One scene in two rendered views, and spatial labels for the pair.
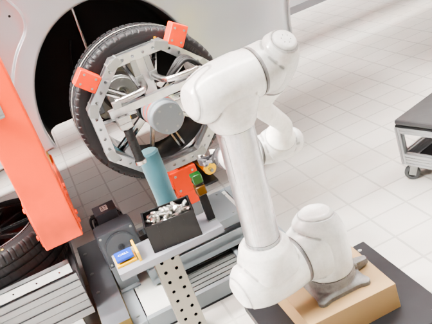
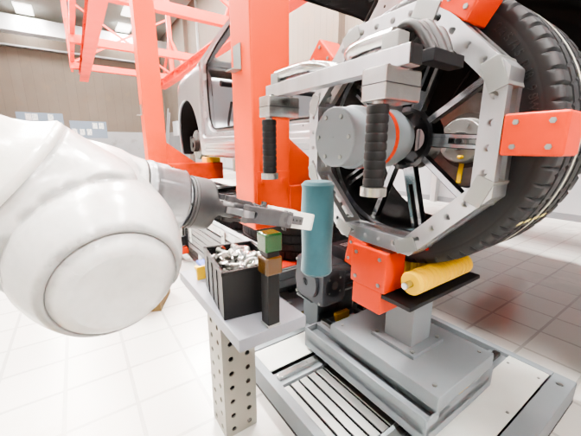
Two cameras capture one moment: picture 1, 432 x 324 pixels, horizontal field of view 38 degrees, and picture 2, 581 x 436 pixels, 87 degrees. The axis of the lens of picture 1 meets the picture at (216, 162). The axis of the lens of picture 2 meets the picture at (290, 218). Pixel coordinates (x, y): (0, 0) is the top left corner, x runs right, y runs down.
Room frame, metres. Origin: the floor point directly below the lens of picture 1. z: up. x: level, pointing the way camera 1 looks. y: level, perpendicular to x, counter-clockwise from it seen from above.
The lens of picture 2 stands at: (2.03, -0.49, 0.83)
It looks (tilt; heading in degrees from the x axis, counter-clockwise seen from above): 13 degrees down; 68
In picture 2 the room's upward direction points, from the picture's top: straight up
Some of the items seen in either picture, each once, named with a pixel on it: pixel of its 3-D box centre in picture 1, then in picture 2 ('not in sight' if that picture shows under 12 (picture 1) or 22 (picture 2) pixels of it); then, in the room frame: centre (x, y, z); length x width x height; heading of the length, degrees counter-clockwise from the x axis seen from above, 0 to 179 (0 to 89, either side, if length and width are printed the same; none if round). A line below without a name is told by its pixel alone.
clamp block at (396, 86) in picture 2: not in sight; (392, 86); (2.38, -0.05, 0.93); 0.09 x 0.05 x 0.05; 12
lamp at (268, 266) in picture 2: (200, 189); (270, 263); (2.22, 0.09, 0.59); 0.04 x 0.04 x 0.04; 12
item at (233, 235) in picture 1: (189, 238); (389, 353); (2.70, 0.25, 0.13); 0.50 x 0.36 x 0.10; 102
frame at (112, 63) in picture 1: (157, 108); (385, 138); (2.55, 0.16, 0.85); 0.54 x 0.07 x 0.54; 102
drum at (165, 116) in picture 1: (161, 112); (366, 137); (2.48, 0.14, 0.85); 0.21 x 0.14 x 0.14; 12
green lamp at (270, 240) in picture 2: (196, 178); (269, 240); (2.22, 0.09, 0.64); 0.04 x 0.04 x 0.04; 12
